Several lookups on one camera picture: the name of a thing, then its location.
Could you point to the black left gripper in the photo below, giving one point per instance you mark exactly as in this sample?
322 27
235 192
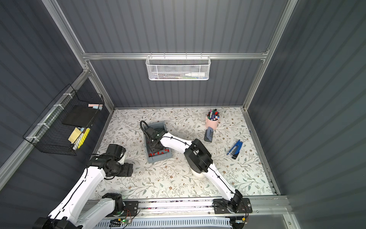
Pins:
126 169

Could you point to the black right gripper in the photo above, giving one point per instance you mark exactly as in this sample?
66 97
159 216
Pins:
156 141

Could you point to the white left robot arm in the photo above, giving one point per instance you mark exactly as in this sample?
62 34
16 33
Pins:
67 215

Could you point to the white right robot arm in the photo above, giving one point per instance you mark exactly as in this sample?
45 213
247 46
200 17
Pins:
198 158

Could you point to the white dome with screws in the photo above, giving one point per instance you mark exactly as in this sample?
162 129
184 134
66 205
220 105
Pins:
197 175

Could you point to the grey plastic parts bin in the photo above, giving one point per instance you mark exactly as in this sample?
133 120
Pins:
161 155

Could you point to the grey hole punch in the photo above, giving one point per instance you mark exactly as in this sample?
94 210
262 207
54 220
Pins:
209 135

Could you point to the pink pen cup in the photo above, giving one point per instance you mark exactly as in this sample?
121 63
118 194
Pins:
212 119

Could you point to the yellow sticky note pad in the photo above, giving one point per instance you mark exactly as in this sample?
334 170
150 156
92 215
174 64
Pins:
74 135

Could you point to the black notebook in basket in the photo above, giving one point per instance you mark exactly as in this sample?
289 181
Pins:
80 116

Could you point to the white marker in basket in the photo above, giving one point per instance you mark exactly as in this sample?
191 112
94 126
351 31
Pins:
195 74

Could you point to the blue stapler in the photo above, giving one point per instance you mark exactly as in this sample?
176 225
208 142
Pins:
235 150

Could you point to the white wire mesh basket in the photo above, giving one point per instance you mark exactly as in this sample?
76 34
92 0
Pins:
165 69

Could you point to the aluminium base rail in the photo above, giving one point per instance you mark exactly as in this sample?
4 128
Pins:
202 207

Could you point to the black wire wall basket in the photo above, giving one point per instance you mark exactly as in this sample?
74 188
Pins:
64 129

